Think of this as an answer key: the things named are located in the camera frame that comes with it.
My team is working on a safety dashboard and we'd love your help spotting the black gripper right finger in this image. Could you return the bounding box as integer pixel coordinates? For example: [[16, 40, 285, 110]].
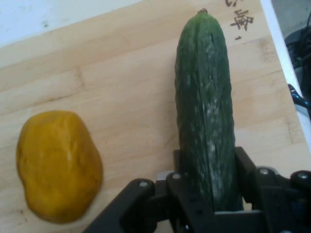
[[235, 146, 311, 233]]

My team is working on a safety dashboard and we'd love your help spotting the dark green cucumber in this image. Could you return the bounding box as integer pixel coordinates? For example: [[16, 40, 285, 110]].
[[174, 8, 244, 212]]

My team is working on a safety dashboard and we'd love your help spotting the wooden cutting board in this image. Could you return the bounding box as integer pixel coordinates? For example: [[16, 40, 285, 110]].
[[0, 0, 306, 233]]

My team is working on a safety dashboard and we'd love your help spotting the yellow-brown potato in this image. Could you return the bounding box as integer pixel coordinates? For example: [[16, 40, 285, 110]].
[[16, 110, 104, 224]]

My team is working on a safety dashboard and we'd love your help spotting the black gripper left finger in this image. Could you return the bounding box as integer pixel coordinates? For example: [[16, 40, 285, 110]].
[[85, 150, 215, 233]]

